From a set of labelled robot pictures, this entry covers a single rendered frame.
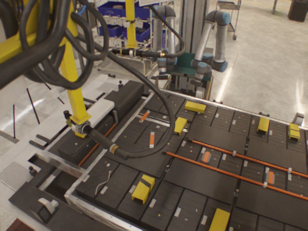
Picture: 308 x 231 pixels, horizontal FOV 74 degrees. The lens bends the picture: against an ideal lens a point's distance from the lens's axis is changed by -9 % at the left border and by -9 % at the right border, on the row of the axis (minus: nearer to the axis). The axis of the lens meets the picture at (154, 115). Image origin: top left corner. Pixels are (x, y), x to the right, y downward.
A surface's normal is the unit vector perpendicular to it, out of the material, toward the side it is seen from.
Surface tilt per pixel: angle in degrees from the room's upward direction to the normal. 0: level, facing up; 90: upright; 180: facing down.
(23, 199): 0
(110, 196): 0
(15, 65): 58
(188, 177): 0
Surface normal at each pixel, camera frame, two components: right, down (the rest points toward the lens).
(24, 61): 0.82, -0.27
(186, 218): 0.00, -0.77
